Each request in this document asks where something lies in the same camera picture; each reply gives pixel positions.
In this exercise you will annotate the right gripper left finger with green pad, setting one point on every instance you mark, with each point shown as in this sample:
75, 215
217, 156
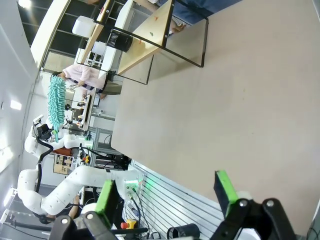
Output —
106, 200

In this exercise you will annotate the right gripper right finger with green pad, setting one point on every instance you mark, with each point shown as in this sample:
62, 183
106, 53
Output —
226, 190

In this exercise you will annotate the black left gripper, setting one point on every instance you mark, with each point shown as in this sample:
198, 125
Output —
43, 131

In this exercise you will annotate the teal microfiber duster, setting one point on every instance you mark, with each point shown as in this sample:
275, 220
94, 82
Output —
56, 100

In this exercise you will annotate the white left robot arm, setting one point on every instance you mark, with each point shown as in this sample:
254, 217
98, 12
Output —
82, 177

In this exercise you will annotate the person's right hand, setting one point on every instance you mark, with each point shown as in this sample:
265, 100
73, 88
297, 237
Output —
178, 28

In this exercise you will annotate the red emergency stop button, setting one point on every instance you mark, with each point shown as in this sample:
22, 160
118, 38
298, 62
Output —
128, 223

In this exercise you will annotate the printed cardboard box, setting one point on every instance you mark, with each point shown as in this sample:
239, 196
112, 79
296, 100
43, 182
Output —
62, 163

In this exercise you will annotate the yellow emergency stop box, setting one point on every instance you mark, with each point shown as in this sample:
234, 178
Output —
87, 159

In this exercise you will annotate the wooden tray with small items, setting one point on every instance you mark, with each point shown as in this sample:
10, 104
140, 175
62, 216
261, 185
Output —
86, 112

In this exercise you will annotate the grey slatted metal panel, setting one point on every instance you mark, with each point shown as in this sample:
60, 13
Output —
170, 200

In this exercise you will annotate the person in pink top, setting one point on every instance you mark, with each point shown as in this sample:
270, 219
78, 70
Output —
87, 75

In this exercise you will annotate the white desk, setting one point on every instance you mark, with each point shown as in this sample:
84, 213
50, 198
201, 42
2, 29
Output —
112, 57

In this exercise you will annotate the white digital clock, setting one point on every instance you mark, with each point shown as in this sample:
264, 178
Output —
82, 26

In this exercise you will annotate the black mesh pen holder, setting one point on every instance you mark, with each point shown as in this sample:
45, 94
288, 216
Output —
121, 41

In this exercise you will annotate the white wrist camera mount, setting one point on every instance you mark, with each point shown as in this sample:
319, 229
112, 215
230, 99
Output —
38, 120

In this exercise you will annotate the wooden shelf black metal frame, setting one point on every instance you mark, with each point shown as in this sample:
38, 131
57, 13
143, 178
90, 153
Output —
150, 25

